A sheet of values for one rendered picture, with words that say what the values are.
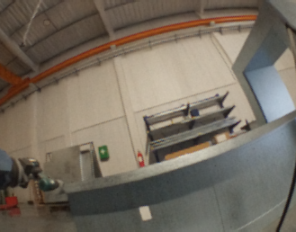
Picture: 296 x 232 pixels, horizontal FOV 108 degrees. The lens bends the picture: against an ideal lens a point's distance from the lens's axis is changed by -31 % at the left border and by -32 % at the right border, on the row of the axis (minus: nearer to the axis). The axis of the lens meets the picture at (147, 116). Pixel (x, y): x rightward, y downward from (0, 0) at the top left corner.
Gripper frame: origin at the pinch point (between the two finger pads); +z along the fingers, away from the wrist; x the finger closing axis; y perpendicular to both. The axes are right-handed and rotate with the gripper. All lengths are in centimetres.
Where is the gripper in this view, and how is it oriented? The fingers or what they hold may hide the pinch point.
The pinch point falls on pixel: (37, 173)
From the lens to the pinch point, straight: 92.1
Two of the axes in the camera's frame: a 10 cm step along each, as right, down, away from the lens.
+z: 0.7, 3.1, 9.5
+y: -8.8, -4.2, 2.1
